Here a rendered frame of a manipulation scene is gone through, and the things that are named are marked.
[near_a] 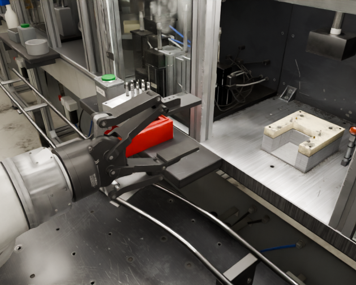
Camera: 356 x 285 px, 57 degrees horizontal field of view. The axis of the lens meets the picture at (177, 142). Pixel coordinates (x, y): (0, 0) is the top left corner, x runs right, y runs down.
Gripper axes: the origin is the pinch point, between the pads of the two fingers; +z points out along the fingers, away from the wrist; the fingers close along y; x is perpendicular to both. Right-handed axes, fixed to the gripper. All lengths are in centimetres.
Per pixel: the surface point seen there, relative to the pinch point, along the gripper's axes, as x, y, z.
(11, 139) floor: 216, -112, 3
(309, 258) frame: -12, -52, 38
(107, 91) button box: 43.2, -11.3, 8.3
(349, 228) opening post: -22.3, -19.0, 21.5
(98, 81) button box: 47.8, -9.9, 8.0
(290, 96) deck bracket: 20, -21, 64
